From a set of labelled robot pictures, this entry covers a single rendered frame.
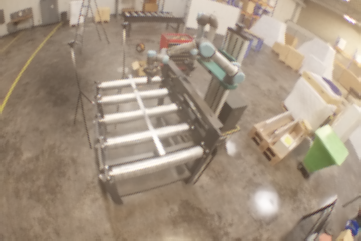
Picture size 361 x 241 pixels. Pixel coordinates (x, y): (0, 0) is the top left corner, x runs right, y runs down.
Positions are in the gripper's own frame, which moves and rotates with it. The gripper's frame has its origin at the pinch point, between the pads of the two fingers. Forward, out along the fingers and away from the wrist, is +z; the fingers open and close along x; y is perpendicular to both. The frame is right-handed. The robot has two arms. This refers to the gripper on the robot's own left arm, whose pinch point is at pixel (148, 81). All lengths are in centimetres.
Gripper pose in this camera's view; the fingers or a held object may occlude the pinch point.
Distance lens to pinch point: 155.7
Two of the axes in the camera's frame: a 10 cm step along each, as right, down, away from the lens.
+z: -1.8, 7.4, 6.5
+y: -6.2, 4.3, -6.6
